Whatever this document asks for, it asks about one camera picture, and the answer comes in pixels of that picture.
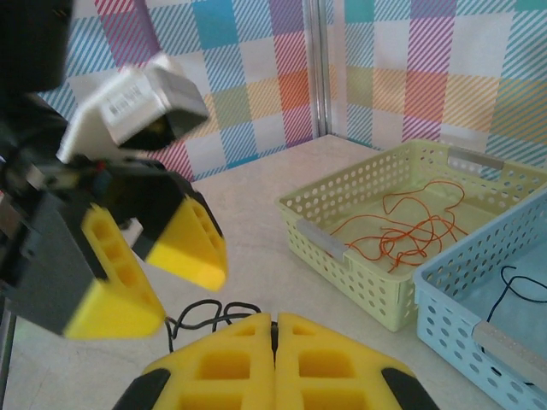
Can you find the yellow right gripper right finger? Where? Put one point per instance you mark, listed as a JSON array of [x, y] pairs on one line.
[[337, 376]]

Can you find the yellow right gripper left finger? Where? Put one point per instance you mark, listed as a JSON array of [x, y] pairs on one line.
[[213, 371]]

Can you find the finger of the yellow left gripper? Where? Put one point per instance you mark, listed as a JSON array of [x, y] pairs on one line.
[[192, 252], [124, 312]]

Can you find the pale green perforated basket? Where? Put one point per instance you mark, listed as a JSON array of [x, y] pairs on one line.
[[325, 273]]

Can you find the light blue perforated basket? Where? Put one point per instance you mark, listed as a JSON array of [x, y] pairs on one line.
[[448, 324]]

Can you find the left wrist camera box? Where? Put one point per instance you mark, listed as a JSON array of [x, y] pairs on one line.
[[128, 102]]

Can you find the aluminium frame post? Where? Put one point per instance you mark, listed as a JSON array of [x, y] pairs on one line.
[[323, 64]]

